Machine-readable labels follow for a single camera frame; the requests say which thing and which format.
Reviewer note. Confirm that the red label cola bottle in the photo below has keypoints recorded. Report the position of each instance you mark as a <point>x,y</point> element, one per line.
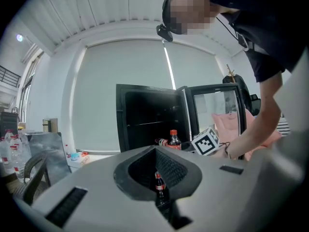
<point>174,141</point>
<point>163,142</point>
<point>160,185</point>

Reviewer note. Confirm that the round ceiling lamp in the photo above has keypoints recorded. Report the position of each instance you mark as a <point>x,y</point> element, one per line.
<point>19,37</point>

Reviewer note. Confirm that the black mezzanine railing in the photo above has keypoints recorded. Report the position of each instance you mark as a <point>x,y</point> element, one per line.
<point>9,77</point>

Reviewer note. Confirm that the stainless steel cabinet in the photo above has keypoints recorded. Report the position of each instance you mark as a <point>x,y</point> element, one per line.
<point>48,149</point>

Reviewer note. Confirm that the person's right forearm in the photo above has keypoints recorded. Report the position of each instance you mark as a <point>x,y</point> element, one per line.
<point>251,134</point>

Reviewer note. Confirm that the group of clear water bottles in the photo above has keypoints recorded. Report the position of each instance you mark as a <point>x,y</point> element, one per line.
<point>17,153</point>

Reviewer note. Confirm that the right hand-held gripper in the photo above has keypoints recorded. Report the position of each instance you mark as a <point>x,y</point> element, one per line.
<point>205,141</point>

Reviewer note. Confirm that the wooden coat rack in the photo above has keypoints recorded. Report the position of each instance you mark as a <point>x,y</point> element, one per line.
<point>231,72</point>

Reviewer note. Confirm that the small white bottle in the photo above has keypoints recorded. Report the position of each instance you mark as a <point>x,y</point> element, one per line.
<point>68,152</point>

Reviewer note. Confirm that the grey roller blind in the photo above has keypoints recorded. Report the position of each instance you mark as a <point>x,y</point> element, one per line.
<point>108,93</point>
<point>193,66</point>

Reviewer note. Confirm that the red and white packet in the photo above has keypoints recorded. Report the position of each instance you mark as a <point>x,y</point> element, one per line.
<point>85,153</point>

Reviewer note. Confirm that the dark wicker chair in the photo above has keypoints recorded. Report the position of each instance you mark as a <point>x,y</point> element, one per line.
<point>36,163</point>

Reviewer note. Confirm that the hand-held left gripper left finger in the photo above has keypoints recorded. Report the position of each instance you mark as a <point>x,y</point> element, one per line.
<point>101,185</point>

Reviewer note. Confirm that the black mini fridge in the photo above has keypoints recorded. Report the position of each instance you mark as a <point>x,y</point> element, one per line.
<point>144,105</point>

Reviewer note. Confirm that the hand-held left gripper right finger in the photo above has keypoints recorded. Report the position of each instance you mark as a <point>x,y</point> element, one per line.
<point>212,182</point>

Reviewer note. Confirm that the dark brown cabinet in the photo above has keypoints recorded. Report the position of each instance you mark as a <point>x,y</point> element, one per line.
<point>8,122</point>

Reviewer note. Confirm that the person's head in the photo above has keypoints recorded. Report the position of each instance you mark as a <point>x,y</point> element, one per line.
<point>190,13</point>

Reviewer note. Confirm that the striped cloth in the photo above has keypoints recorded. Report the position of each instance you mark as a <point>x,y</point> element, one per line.
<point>283,127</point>

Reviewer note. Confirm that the black office chair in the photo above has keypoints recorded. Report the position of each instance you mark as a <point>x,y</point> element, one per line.
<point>255,103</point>

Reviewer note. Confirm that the black hanging coat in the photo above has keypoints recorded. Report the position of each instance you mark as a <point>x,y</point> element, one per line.
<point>241,88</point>

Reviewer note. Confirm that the cardboard box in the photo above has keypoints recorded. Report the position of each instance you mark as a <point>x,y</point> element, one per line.
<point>51,124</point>

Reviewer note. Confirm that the black head-mounted camera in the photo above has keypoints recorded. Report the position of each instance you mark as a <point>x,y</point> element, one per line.
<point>165,33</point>

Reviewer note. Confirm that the light blue packet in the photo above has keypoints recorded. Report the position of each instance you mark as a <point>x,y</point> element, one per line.
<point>75,156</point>

